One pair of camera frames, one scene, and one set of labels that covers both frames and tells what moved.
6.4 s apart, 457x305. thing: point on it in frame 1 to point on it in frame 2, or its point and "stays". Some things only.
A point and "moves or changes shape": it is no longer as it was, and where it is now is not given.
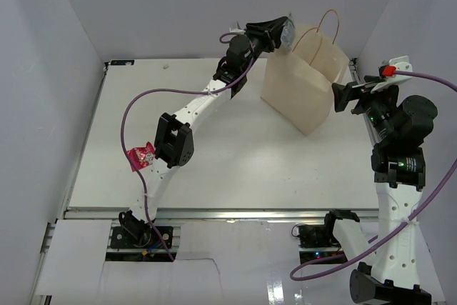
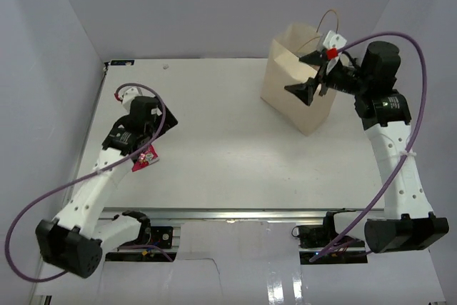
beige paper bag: [297, 84] moves or changes shape
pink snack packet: [142, 156] stays
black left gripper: [268, 33] to [169, 122]
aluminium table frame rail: [218, 214] stays
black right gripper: [350, 91] to [305, 91]
